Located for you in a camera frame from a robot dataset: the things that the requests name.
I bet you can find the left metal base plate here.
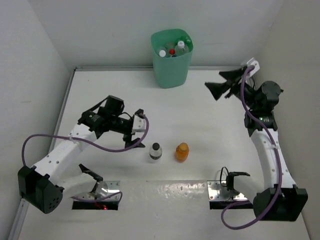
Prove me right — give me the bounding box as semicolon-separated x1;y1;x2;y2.
88;181;121;202

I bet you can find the clear bottle colourful label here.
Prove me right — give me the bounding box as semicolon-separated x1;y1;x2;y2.
174;40;189;57

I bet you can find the green plastic bin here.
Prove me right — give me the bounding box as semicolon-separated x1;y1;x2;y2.
150;28;194;89

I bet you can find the aluminium rail left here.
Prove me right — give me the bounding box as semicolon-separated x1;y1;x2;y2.
7;66;77;240

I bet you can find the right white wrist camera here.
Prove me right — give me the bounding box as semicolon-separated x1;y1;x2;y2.
245;57;260;78

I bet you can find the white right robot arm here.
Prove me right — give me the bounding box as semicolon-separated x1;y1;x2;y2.
205;65;308;229

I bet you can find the Aquafina bottle white cap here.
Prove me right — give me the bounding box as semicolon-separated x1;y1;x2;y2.
157;48;167;58

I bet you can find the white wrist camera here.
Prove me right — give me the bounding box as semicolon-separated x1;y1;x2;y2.
131;114;147;134
245;57;260;78

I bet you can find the green soda bottle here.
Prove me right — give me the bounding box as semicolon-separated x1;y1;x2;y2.
177;36;192;47

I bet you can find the metal base plate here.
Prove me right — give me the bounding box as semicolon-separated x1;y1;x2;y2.
207;180;247;202
88;181;121;202

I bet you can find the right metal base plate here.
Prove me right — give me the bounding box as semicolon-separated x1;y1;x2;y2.
207;180;247;202

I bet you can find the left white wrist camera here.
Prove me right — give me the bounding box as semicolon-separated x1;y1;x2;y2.
131;114;147;134

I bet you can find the black-cap black-label bottle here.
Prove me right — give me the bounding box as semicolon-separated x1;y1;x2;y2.
149;142;163;162

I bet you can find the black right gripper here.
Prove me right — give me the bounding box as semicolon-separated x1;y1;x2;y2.
205;67;258;110

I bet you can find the orange juice bottle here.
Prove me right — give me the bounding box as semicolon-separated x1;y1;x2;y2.
174;142;190;163

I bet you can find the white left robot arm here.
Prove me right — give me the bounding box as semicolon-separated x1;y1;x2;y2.
17;95;150;214

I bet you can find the small red-cap cola bottle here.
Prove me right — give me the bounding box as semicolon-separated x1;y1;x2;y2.
165;42;175;56

